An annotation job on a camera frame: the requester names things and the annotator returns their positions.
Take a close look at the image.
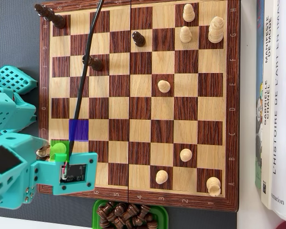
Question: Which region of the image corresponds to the dark gray table mat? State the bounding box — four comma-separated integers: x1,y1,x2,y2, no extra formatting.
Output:
0,0,238,226

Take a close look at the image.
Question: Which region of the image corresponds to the dark wooden king piece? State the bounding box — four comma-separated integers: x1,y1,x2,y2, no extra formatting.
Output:
34,3,66,30

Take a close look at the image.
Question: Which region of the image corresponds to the light wooden rook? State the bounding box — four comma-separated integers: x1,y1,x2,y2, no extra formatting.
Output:
206,176,222,198

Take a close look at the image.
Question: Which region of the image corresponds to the black camera cable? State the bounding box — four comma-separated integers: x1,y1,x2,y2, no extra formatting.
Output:
68,0,105,163

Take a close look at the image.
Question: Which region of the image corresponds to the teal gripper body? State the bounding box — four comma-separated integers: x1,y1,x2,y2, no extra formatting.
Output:
0,133,50,210

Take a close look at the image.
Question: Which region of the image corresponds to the green plastic tray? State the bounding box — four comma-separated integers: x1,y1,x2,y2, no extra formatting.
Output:
92,199,169,229

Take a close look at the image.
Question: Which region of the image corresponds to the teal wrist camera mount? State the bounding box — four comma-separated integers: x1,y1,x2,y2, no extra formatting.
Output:
30,152,98,196

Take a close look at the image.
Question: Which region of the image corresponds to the white Gabrielle Chanel book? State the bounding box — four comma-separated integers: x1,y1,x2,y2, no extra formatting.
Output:
261,0,277,210

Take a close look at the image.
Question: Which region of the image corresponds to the wooden chess board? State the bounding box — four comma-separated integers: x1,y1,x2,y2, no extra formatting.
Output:
37,0,241,213

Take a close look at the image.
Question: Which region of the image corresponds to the tall slender light chess piece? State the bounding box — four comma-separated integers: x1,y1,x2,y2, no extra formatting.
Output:
36,142,68,160

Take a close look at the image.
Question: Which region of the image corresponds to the illustrated blue book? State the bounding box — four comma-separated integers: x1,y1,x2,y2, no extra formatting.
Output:
255,0,265,191

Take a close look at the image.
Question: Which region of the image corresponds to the white art history book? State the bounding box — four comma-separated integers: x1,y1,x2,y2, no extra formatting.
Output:
270,0,286,222

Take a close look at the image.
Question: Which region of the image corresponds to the light wooden king piece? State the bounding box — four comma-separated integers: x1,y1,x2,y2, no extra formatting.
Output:
208,16,225,44

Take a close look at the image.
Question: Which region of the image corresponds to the light wooden pawn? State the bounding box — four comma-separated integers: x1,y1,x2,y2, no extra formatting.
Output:
155,169,169,185
157,80,172,94
180,26,193,44
180,148,193,163
183,4,196,23

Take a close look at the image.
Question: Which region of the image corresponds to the dark wooden pawn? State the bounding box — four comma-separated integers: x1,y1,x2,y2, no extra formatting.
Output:
132,31,146,47

